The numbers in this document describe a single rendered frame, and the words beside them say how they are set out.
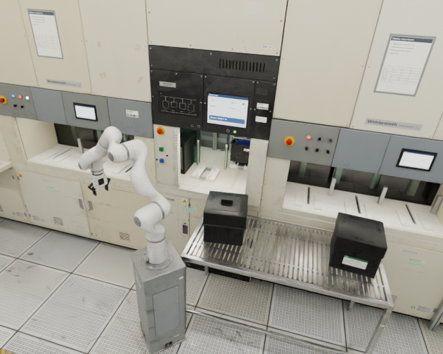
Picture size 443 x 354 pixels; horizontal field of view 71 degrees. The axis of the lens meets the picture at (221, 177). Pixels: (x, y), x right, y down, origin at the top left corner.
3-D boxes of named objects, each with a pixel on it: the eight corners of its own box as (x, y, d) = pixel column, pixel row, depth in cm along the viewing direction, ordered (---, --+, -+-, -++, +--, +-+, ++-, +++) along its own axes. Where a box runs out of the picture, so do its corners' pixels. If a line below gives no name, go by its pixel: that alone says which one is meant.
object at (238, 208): (202, 225, 207) (202, 208, 201) (208, 201, 233) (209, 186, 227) (245, 230, 205) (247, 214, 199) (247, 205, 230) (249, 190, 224)
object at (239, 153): (228, 164, 291) (230, 133, 276) (233, 155, 308) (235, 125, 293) (253, 168, 286) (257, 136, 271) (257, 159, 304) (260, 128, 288)
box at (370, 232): (328, 266, 200) (337, 236, 188) (330, 239, 224) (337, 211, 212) (375, 279, 193) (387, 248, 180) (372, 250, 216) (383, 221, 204)
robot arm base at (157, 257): (147, 274, 187) (145, 251, 178) (138, 254, 202) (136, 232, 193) (176, 263, 196) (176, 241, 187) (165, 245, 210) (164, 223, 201)
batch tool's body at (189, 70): (158, 264, 297) (144, 46, 202) (192, 210, 378) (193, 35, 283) (248, 286, 279) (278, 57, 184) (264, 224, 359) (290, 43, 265)
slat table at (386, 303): (181, 329, 239) (180, 256, 202) (205, 273, 290) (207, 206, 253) (358, 380, 212) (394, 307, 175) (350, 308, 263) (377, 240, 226)
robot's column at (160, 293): (150, 357, 219) (142, 282, 182) (138, 325, 240) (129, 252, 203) (186, 340, 232) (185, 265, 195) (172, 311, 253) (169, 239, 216)
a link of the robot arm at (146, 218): (169, 236, 191) (168, 204, 179) (145, 251, 178) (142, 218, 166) (157, 227, 197) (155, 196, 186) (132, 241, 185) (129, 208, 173)
